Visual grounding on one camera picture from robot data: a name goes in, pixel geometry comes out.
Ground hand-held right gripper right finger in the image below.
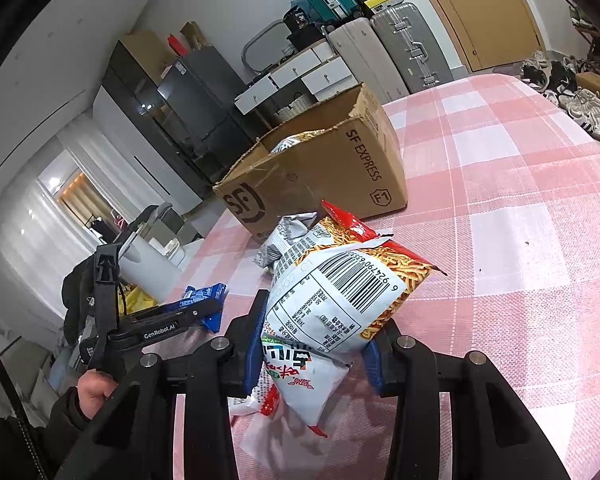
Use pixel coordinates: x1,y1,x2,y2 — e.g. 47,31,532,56
364,319,572,480

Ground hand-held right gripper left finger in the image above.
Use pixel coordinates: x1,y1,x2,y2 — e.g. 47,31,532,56
67,289,271,480

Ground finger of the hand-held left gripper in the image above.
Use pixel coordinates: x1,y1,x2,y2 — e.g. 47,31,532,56
122,300,213,323
114,305,225,350

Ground blue snack packet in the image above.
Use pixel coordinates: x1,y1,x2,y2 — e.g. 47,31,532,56
182,284,229,334

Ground yellow noodle snack bag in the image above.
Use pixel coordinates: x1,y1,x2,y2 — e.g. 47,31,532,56
268,128,329,155
266,199,449,362

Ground brown cardboard box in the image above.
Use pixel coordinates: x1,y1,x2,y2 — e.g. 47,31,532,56
212,82,410,239

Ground person's left forearm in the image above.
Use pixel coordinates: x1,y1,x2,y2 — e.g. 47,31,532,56
35,390,97,468

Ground person's left hand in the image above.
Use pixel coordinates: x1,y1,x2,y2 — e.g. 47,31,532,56
75,370,119,420

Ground black jacket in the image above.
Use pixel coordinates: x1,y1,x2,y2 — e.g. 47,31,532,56
61,254,102,332

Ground white cup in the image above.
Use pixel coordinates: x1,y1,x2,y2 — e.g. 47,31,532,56
119,232,182,302

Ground white red snack bag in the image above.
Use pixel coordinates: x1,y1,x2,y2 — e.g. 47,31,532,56
227,344,354,439

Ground grey chair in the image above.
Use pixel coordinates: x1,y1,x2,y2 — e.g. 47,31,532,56
140,202,202,262

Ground white curtains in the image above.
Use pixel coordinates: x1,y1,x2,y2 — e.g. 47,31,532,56
0,124,182,322

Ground grey white snack bag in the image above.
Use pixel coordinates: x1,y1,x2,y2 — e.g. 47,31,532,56
257,212,322,274

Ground white wardrobe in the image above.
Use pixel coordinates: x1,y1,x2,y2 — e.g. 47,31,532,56
92,85,174,207

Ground dark glass cabinet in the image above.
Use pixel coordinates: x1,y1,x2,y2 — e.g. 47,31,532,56
102,40,222,197

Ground grey refrigerator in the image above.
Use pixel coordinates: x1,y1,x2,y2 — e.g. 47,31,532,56
157,45,252,157

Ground woven laundry basket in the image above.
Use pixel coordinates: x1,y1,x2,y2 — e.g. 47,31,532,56
274,92,317,122

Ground flat cardboard box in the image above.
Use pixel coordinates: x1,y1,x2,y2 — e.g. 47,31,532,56
119,29,179,74

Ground white drawer desk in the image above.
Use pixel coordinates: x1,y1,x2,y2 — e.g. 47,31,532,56
233,40,357,117

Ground tall brown cardboard piece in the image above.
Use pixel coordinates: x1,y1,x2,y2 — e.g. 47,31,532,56
179,20,207,52

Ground oval mirror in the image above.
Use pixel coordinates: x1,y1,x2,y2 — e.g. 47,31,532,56
242,19,294,79

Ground beige suitcase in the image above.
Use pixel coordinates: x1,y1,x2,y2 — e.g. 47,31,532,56
327,17,411,104

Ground black printed box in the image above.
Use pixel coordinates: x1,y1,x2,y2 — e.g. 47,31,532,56
283,4,327,47

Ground silver suitcase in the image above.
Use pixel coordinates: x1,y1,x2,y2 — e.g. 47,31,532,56
369,2,454,94

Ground pile of shoes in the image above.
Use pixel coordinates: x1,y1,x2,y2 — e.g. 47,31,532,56
519,49,600,144

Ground small cardboard box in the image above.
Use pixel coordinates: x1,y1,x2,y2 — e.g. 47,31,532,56
574,70,600,107

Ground wooden door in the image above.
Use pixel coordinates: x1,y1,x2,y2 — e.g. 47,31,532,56
399,0,549,74

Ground shoe rack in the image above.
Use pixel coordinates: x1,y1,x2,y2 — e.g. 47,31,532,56
554,0,600,62

